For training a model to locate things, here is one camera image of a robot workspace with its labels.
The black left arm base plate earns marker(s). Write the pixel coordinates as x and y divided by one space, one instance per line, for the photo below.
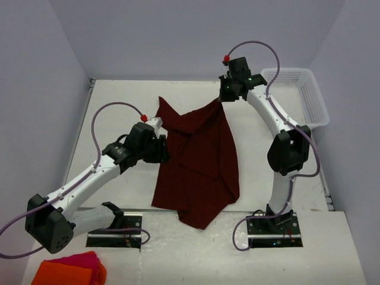
120 238

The pink folded t-shirt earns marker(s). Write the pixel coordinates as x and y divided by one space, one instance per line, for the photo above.
87 260

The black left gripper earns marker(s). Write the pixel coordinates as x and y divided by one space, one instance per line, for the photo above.
162 154

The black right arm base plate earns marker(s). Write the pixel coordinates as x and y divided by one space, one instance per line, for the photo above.
264 233

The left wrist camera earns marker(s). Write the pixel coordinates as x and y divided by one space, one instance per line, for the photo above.
155 122

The orange folded t-shirt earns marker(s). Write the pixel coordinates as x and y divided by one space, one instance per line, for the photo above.
55 273

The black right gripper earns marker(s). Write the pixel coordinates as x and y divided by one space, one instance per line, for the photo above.
224 97

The dark red t-shirt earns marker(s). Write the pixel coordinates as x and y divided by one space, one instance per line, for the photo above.
202 176

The white plastic basket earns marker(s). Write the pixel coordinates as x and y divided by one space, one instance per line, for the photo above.
297 92

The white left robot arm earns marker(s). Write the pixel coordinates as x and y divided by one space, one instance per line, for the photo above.
56 218

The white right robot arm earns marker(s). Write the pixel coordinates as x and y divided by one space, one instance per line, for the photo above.
289 149

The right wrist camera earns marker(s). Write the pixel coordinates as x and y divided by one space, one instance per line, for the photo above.
226 61

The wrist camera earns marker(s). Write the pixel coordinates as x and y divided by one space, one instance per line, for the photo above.
226 61
155 122

